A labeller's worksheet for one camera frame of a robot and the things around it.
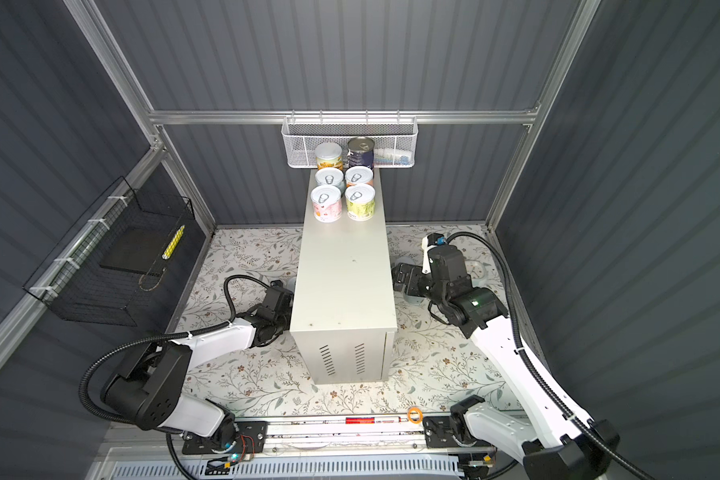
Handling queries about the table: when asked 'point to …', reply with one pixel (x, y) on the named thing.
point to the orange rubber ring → (420, 415)
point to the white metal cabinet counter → (343, 312)
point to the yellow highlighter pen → (173, 243)
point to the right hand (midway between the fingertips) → (411, 274)
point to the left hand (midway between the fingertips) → (293, 313)
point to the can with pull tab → (398, 272)
